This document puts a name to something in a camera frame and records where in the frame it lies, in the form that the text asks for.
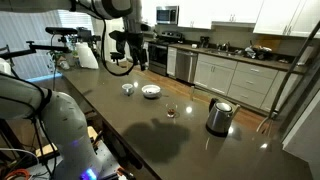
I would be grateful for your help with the stainless steel microwave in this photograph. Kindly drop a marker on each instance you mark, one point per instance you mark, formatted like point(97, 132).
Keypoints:
point(166, 15)

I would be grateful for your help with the mixed nuts and dried fruit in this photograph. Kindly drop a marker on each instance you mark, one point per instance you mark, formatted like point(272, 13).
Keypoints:
point(171, 113)

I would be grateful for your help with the white lower kitchen cabinets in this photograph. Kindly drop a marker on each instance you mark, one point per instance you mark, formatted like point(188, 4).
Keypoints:
point(240, 80)

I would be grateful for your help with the white upper kitchen cabinets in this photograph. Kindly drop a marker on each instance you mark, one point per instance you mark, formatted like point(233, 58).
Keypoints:
point(286, 16)

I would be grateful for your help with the white window blinds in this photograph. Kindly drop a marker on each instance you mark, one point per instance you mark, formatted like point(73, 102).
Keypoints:
point(30, 36)

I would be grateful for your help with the stainless steel electric kettle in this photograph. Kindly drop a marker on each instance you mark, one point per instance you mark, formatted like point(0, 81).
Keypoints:
point(219, 116)

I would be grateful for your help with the pile of dishes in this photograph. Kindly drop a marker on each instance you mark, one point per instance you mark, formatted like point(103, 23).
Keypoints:
point(257, 51)

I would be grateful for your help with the black kitchen stove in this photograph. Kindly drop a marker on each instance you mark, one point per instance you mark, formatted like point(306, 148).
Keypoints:
point(160, 53)

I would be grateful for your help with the chrome sink faucet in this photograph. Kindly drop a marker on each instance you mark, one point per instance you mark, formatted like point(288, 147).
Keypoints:
point(226, 46)

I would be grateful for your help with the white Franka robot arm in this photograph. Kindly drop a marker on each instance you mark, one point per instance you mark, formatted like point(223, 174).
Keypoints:
point(66, 126)

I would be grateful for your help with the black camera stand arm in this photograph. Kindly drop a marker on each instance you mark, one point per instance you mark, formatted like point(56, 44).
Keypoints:
point(33, 48)

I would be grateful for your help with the white plastic jug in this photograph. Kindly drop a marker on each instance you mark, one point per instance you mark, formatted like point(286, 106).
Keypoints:
point(86, 56)

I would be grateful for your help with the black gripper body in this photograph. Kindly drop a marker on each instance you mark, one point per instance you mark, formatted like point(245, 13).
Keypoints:
point(136, 41)

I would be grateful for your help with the black camera bar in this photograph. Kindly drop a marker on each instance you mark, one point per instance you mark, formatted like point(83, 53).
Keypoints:
point(61, 30)

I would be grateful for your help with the black office chair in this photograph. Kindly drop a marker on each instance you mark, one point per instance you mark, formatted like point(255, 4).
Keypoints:
point(117, 57)

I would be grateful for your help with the metal tripod leg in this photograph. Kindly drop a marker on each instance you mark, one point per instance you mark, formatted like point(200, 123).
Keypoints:
point(293, 66)

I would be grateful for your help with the white kitchen cabinets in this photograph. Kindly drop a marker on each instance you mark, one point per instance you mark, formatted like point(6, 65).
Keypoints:
point(286, 16)
point(240, 80)

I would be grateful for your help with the small white cup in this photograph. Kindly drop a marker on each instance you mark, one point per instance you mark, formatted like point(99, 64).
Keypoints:
point(127, 89)

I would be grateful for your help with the wooden cutting board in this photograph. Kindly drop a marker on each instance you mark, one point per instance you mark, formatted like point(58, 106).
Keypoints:
point(270, 41)

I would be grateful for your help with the stainless steel dishwasher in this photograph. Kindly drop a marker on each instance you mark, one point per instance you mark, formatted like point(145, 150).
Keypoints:
point(186, 66)

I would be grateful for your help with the black coffee maker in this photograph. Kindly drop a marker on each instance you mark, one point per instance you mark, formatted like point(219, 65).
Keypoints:
point(204, 41)

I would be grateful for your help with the white ceramic bowl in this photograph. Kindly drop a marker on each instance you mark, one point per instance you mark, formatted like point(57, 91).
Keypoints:
point(151, 90)

